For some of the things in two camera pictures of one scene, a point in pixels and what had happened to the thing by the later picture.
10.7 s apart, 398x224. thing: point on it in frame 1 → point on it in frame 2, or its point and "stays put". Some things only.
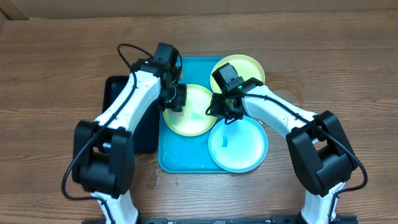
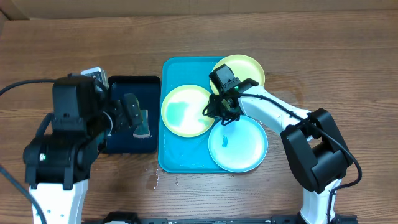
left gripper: x=182 y=99 → x=116 y=106
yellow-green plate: x=194 y=120 stays put
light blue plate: x=239 y=147 stays put
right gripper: x=219 y=112 stays put
